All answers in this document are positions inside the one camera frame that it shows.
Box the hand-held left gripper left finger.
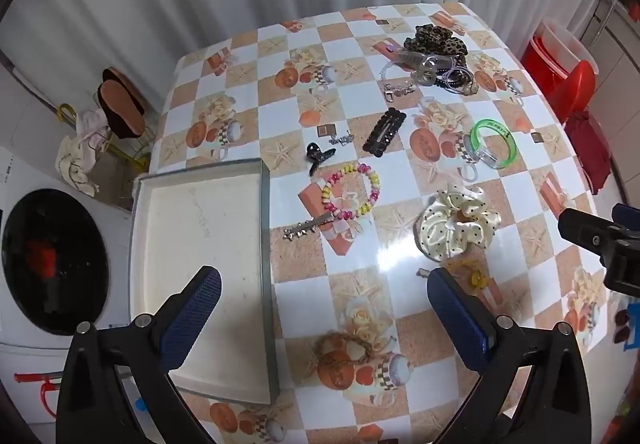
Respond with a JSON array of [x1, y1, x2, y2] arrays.
[[56, 265, 223, 444]]

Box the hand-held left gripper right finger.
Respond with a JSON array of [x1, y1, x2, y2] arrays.
[[427, 267, 593, 444]]

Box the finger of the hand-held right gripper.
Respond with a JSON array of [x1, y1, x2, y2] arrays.
[[612, 203, 640, 231], [558, 207, 630, 256]]

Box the orange coil hair tie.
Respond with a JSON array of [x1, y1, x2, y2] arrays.
[[445, 257, 493, 296]]

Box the white tray with grey rim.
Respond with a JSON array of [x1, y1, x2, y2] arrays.
[[129, 158, 281, 406]]

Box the cream polka dot scrunchie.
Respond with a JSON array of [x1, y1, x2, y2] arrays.
[[415, 187, 502, 261]]

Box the brown braided rope bracelet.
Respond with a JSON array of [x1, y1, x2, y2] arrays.
[[316, 330, 401, 377]]

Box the silver bar hair clip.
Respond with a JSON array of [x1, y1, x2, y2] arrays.
[[283, 213, 335, 240]]

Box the green translucent bangle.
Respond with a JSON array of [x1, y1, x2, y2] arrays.
[[469, 119, 517, 169]]

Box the colourful bead bracelet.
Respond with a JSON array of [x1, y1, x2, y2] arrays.
[[320, 163, 381, 222]]

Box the black claw hair clip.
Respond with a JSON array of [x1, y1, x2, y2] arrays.
[[305, 143, 337, 175]]

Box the dark red cloth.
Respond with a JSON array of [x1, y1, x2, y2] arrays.
[[565, 110, 614, 196]]

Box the checkered printed tablecloth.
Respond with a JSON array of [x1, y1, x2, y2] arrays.
[[150, 2, 617, 444]]

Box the white washing machine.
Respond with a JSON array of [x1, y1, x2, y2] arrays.
[[0, 144, 137, 425]]

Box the clear plastic container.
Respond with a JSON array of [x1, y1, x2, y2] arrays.
[[536, 18, 595, 75]]

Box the cream cloth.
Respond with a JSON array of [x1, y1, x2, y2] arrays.
[[55, 109, 110, 198]]

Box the black snap hair clip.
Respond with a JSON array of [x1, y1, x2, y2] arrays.
[[363, 108, 407, 156]]

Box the brown slippers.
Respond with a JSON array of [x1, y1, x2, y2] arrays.
[[96, 67, 149, 139]]

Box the leopard print scrunchie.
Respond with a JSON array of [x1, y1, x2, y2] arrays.
[[404, 24, 469, 58]]

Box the yellow wire rack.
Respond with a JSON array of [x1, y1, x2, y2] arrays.
[[56, 103, 152, 171]]

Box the bunch of thin hair ties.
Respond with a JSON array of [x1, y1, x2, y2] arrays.
[[432, 64, 479, 96]]

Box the silver keychain charm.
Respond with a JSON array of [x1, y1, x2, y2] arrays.
[[382, 78, 419, 103]]

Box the white bead bracelet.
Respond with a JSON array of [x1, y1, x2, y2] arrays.
[[378, 58, 402, 83]]

